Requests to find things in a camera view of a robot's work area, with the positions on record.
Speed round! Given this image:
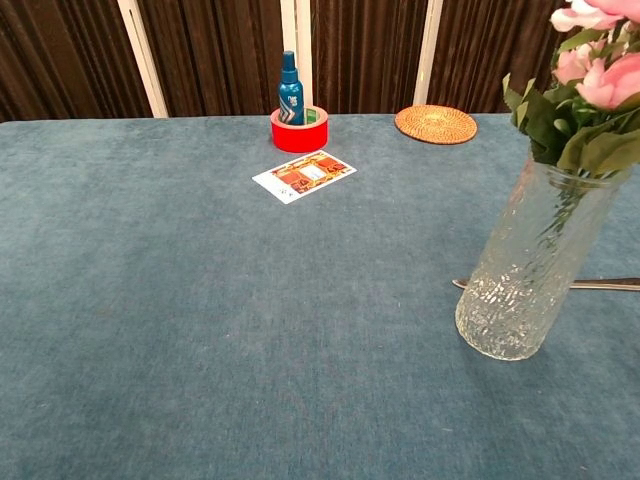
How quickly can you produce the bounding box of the pink artificial flower bouquet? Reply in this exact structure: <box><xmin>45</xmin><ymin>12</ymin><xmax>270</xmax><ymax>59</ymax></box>
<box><xmin>501</xmin><ymin>0</ymin><xmax>640</xmax><ymax>251</ymax></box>

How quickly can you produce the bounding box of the clear textured glass vase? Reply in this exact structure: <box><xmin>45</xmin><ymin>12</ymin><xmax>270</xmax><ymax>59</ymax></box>
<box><xmin>454</xmin><ymin>152</ymin><xmax>632</xmax><ymax>363</ymax></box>

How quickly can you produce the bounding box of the orange white printed card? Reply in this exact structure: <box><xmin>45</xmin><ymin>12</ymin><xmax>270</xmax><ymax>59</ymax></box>
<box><xmin>251</xmin><ymin>149</ymin><xmax>358</xmax><ymax>206</ymax></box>

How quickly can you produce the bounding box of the red tape roll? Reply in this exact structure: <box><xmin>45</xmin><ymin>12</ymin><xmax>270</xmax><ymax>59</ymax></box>
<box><xmin>270</xmin><ymin>105</ymin><xmax>330</xmax><ymax>154</ymax></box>

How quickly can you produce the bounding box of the blue fabric tablecloth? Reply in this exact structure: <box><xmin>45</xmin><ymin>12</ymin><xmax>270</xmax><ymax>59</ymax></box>
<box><xmin>0</xmin><ymin>111</ymin><xmax>640</xmax><ymax>480</ymax></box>

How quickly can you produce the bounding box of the blue spray bottle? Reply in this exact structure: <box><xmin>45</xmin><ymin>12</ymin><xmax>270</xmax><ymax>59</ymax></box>
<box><xmin>277</xmin><ymin>50</ymin><xmax>306</xmax><ymax>126</ymax></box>

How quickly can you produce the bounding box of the round woven rattan coaster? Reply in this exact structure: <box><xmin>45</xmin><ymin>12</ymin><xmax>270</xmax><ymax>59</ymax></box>
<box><xmin>394</xmin><ymin>104</ymin><xmax>479</xmax><ymax>146</ymax></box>

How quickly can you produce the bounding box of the dark brown curtain panel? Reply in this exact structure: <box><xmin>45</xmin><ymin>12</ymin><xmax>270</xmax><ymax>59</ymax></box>
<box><xmin>309</xmin><ymin>0</ymin><xmax>430</xmax><ymax>116</ymax></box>
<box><xmin>0</xmin><ymin>0</ymin><xmax>154</xmax><ymax>124</ymax></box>
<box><xmin>426</xmin><ymin>0</ymin><xmax>581</xmax><ymax>114</ymax></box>
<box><xmin>136</xmin><ymin>0</ymin><xmax>287</xmax><ymax>118</ymax></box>

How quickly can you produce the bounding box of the white frame post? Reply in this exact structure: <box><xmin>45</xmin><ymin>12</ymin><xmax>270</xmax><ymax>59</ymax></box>
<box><xmin>413</xmin><ymin>0</ymin><xmax>445</xmax><ymax>107</ymax></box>
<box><xmin>279</xmin><ymin>0</ymin><xmax>314</xmax><ymax>109</ymax></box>
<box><xmin>116</xmin><ymin>0</ymin><xmax>170</xmax><ymax>119</ymax></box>

